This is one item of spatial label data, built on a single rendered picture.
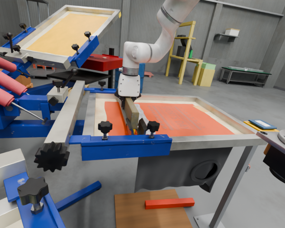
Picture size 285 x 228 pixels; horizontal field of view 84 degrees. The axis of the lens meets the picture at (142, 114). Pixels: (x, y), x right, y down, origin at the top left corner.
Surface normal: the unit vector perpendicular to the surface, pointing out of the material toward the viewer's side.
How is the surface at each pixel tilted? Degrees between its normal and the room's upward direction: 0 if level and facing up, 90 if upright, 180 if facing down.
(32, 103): 90
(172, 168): 96
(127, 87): 90
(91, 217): 0
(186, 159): 93
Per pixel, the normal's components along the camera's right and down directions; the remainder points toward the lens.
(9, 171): 0.69, 0.36
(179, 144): 0.24, 0.42
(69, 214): 0.12, -0.91
